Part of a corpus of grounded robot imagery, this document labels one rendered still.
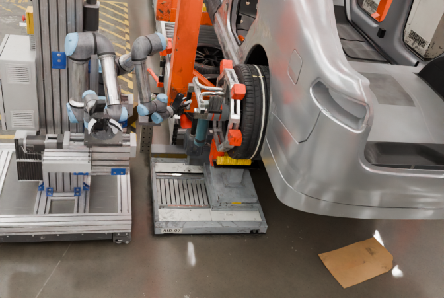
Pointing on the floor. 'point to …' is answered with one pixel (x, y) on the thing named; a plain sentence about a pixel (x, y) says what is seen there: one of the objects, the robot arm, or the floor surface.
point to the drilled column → (146, 136)
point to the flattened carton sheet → (357, 261)
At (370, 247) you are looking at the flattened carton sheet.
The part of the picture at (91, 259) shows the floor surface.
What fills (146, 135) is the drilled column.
